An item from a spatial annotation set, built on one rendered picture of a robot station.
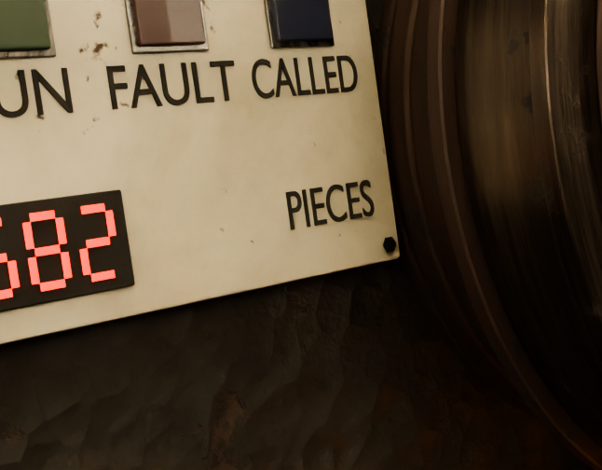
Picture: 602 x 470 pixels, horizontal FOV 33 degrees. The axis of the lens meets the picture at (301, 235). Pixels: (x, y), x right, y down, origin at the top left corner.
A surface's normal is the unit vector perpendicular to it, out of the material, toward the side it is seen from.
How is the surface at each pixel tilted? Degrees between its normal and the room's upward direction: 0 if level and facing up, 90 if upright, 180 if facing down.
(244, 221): 90
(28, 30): 90
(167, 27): 90
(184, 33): 90
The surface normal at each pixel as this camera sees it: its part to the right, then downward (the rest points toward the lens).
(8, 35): 0.61, -0.04
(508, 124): -0.78, 0.12
